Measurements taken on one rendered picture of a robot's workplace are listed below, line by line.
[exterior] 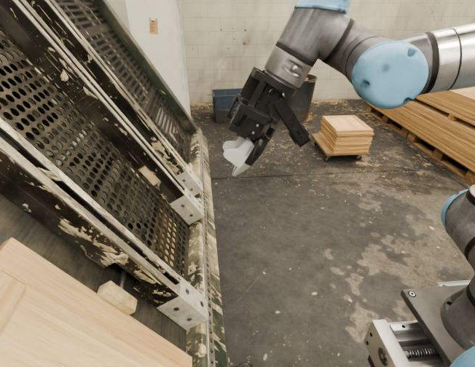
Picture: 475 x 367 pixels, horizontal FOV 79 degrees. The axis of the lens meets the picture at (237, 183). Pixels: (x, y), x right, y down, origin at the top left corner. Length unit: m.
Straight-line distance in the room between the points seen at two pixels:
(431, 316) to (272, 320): 1.24
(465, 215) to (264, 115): 0.48
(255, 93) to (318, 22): 0.14
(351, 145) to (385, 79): 3.21
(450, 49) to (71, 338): 0.66
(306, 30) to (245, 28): 4.94
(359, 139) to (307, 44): 3.11
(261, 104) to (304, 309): 1.62
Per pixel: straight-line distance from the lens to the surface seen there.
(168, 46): 4.07
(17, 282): 0.55
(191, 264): 1.00
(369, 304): 2.15
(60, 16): 1.14
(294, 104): 4.68
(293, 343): 1.88
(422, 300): 0.84
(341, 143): 3.52
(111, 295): 0.64
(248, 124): 0.54
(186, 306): 0.78
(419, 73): 0.41
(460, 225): 0.78
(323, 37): 0.52
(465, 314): 0.77
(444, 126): 4.11
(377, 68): 0.39
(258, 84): 0.54
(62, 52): 0.97
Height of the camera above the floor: 1.62
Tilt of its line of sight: 32 degrees down
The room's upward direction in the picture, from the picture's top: straight up
